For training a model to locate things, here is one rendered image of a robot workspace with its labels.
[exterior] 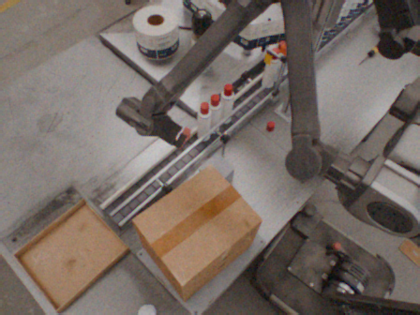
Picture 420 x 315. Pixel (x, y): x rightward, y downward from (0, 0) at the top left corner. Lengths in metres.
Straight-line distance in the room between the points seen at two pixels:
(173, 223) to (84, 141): 0.68
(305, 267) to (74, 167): 1.21
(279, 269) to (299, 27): 1.41
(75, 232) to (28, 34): 2.33
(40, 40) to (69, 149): 1.89
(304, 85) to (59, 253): 1.02
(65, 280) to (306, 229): 1.22
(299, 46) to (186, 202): 0.56
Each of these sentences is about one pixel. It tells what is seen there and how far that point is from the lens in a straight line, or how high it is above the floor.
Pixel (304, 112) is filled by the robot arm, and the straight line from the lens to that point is 0.82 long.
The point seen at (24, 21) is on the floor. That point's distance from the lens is 3.64.
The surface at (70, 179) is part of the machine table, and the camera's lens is 1.55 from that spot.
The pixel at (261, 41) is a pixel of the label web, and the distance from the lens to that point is 1.79.
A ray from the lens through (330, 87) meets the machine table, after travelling 1.85.
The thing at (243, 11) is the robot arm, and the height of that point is 1.61.
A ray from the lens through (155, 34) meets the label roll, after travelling 1.69.
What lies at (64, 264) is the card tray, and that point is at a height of 0.83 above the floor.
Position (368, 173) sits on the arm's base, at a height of 1.51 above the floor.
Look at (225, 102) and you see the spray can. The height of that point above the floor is 1.02.
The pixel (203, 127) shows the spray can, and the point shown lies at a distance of 1.41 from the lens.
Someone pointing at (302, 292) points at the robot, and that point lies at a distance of 2.00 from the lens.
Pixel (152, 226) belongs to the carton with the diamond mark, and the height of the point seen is 1.12.
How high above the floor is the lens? 2.14
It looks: 60 degrees down
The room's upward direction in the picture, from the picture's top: 4 degrees clockwise
